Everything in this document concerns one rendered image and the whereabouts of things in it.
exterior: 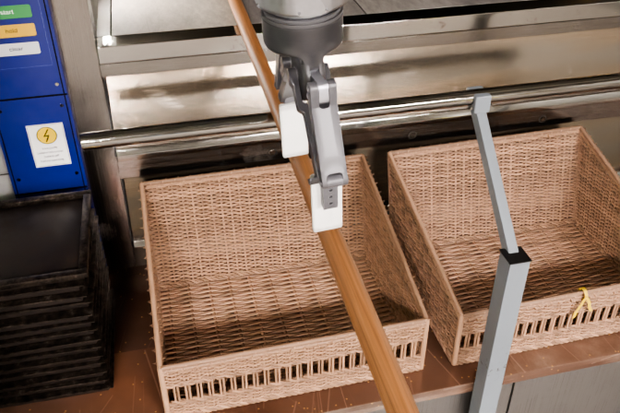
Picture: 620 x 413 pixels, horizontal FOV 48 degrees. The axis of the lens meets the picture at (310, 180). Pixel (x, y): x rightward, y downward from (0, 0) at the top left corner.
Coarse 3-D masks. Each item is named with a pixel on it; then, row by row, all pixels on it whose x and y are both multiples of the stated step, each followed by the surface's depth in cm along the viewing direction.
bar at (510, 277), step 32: (416, 96) 126; (448, 96) 127; (480, 96) 127; (512, 96) 130; (544, 96) 132; (128, 128) 116; (160, 128) 117; (192, 128) 118; (224, 128) 119; (256, 128) 121; (480, 128) 128; (512, 256) 123; (512, 288) 125; (512, 320) 130; (480, 384) 141
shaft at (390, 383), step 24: (240, 0) 160; (240, 24) 148; (264, 72) 127; (312, 168) 101; (336, 240) 86; (336, 264) 83; (360, 288) 79; (360, 312) 76; (360, 336) 74; (384, 336) 73; (384, 360) 70; (384, 384) 68; (408, 408) 65
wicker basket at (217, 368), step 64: (192, 192) 164; (256, 192) 167; (192, 256) 169; (256, 256) 173; (320, 256) 177; (384, 256) 163; (192, 320) 160; (320, 320) 160; (384, 320) 160; (192, 384) 144; (256, 384) 139; (320, 384) 144
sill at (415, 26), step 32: (544, 0) 168; (576, 0) 168; (608, 0) 168; (160, 32) 151; (192, 32) 151; (224, 32) 151; (256, 32) 151; (352, 32) 156; (384, 32) 158; (416, 32) 160
